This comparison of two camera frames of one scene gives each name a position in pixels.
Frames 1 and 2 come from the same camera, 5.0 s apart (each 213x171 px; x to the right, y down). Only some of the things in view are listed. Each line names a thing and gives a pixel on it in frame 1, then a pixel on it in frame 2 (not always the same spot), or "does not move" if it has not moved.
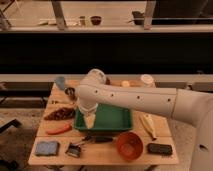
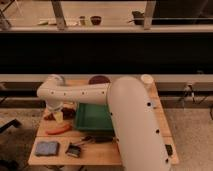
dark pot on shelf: [138, 17] does not move
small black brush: [73, 150] does not move
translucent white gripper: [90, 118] -> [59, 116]
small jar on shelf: [82, 21] does not move
